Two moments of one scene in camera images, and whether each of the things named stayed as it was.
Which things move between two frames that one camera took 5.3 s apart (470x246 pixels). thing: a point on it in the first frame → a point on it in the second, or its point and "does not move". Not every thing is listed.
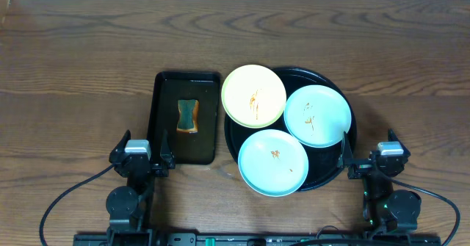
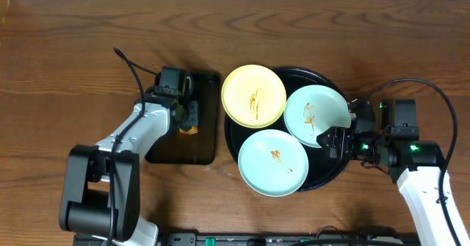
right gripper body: [361, 167] → [352, 144]
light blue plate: [316, 116] does not move
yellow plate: [253, 95] does not move
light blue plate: [273, 163] does not move
